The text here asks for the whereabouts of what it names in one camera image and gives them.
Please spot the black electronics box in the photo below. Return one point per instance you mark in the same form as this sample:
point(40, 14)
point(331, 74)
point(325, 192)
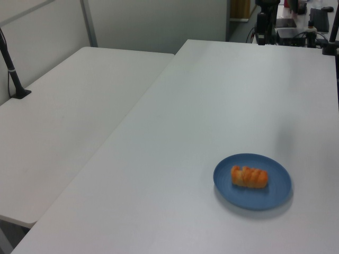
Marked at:
point(290, 37)

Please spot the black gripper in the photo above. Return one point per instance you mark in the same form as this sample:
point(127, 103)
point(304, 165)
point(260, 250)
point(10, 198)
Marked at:
point(267, 4)

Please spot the black camera pole with clamp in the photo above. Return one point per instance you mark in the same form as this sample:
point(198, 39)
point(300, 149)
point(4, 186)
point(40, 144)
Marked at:
point(13, 76)
point(331, 37)

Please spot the black computer mouse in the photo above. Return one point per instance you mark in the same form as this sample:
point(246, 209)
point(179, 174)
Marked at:
point(328, 9)

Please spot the orange bread roll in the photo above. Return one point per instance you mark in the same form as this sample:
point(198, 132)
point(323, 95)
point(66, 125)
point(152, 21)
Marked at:
point(249, 177)

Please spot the dark grey keyboard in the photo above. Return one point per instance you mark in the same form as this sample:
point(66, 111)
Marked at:
point(319, 18)

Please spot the wooden cabinet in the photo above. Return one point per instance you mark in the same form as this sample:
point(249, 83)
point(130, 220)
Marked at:
point(239, 9)

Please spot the blue round plate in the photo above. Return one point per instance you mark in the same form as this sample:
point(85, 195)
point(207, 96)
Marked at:
point(275, 190)

